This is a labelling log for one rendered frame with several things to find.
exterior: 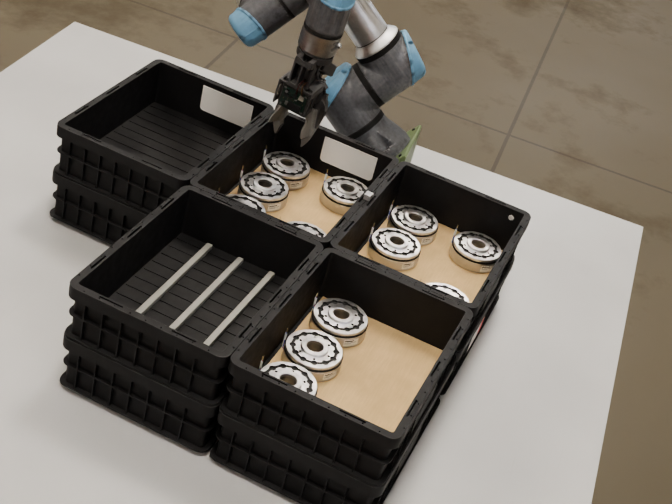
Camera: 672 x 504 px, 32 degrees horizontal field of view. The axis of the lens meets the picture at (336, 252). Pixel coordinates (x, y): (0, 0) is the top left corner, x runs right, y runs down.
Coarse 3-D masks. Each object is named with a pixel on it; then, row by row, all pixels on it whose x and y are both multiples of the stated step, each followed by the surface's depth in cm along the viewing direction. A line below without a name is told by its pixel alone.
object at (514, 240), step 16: (432, 176) 244; (480, 192) 242; (368, 208) 228; (512, 208) 240; (352, 224) 222; (336, 240) 216; (512, 240) 230; (400, 272) 212; (496, 272) 219; (432, 288) 211; (480, 288) 214; (464, 304) 209; (480, 304) 211
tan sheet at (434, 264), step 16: (384, 224) 243; (448, 240) 243; (368, 256) 232; (432, 256) 237; (448, 256) 238; (416, 272) 231; (432, 272) 233; (448, 272) 234; (464, 272) 235; (464, 288) 231
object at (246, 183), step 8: (248, 176) 241; (256, 176) 241; (264, 176) 242; (272, 176) 242; (240, 184) 238; (248, 184) 238; (280, 184) 241; (248, 192) 235; (256, 192) 236; (264, 192) 237; (272, 192) 237; (280, 192) 238; (264, 200) 235; (272, 200) 236
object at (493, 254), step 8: (464, 232) 241; (472, 232) 242; (456, 240) 238; (464, 240) 239; (488, 240) 241; (456, 248) 236; (464, 248) 236; (496, 248) 239; (472, 256) 235; (480, 256) 236; (488, 256) 236; (496, 256) 237
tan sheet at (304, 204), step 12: (312, 180) 251; (300, 192) 246; (312, 192) 247; (288, 204) 241; (300, 204) 242; (312, 204) 243; (276, 216) 236; (288, 216) 237; (300, 216) 238; (312, 216) 239; (324, 216) 240; (336, 216) 241; (324, 228) 237
